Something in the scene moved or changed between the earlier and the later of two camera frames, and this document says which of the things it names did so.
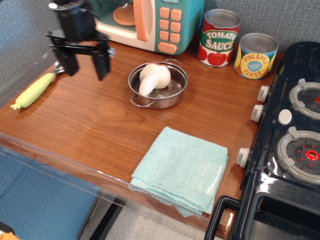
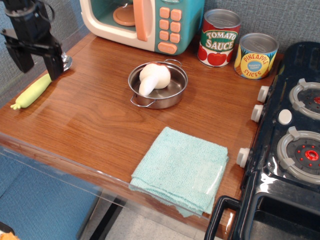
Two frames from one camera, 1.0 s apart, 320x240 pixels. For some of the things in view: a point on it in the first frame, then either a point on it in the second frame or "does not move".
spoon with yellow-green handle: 23,100 does not move
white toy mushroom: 153,76 does not move
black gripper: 78,34 -> 33,33
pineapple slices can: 255,55 does not move
